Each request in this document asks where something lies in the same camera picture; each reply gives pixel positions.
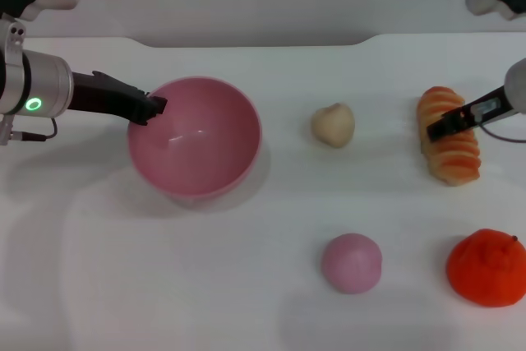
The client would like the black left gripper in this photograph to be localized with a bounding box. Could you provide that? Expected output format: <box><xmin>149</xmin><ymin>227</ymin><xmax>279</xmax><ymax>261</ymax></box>
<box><xmin>69</xmin><ymin>70</ymin><xmax>168</xmax><ymax>127</ymax></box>

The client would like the beige peach-shaped bun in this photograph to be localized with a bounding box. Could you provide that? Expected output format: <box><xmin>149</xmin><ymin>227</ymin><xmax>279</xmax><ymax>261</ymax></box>
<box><xmin>310</xmin><ymin>102</ymin><xmax>356</xmax><ymax>149</ymax></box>

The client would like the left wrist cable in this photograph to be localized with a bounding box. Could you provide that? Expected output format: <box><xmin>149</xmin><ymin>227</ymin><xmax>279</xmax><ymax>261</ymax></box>
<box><xmin>0</xmin><ymin>116</ymin><xmax>58</xmax><ymax>146</ymax></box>

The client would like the wrist cable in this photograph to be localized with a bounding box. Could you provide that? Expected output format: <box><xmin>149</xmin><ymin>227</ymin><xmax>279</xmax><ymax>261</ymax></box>
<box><xmin>0</xmin><ymin>116</ymin><xmax>58</xmax><ymax>146</ymax></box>
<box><xmin>478</xmin><ymin>120</ymin><xmax>526</xmax><ymax>145</ymax></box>

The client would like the pink plastic bowl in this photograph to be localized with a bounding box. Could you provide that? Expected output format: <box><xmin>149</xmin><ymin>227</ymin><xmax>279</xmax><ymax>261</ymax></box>
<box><xmin>127</xmin><ymin>76</ymin><xmax>263</xmax><ymax>208</ymax></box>

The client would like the long ridged orange bread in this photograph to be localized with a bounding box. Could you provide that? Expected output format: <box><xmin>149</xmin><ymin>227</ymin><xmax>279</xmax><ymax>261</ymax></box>
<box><xmin>416</xmin><ymin>85</ymin><xmax>482</xmax><ymax>187</ymax></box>

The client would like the orange-red persimmon bun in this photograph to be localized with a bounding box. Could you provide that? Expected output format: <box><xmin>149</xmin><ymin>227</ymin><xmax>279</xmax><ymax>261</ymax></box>
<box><xmin>446</xmin><ymin>228</ymin><xmax>526</xmax><ymax>308</ymax></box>

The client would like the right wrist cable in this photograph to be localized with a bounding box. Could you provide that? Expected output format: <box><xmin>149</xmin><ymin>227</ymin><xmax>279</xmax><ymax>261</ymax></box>
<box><xmin>478</xmin><ymin>120</ymin><xmax>526</xmax><ymax>145</ymax></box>

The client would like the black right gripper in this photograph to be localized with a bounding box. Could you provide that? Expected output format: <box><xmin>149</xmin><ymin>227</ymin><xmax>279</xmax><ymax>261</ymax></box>
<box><xmin>427</xmin><ymin>85</ymin><xmax>510</xmax><ymax>142</ymax></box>

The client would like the pink round bun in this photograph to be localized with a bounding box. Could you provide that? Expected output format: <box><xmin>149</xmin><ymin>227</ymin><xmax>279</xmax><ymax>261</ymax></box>
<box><xmin>321</xmin><ymin>233</ymin><xmax>383</xmax><ymax>295</ymax></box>

